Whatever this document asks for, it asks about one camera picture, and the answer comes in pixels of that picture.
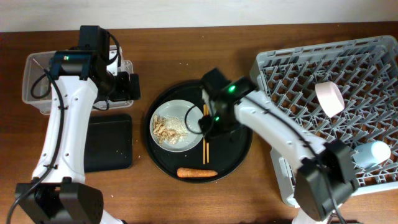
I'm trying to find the clear plastic waste bin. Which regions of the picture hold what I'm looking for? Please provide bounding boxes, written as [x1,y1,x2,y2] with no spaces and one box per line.
[22,51,134,115]

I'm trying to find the blue cup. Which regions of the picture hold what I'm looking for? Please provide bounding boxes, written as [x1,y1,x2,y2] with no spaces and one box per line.
[353,141,391,169]

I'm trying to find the orange carrot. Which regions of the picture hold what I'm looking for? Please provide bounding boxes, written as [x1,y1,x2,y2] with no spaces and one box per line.
[177,167,218,178]

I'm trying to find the wooden chopstick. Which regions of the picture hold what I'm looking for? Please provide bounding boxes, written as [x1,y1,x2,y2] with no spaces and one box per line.
[203,104,207,165]
[204,104,210,164]

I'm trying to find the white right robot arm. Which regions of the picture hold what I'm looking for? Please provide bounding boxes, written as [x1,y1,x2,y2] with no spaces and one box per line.
[198,68,358,223]

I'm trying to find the pink bowl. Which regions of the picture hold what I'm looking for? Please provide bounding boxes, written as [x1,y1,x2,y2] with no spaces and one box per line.
[315,82,345,118]

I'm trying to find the grey dishwasher rack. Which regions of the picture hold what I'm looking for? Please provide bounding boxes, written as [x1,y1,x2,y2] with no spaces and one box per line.
[249,35,397,195]

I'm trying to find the light grey plate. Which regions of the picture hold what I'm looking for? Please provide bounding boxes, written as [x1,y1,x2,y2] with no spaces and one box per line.
[149,100,203,152]

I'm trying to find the round black serving tray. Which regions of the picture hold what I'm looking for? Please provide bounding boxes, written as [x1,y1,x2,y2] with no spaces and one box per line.
[143,80,253,184]

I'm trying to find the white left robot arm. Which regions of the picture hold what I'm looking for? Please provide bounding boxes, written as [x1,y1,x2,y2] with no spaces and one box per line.
[6,47,122,223]

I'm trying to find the black rectangular tray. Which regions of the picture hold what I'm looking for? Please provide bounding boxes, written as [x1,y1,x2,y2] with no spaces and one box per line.
[84,114,132,173]

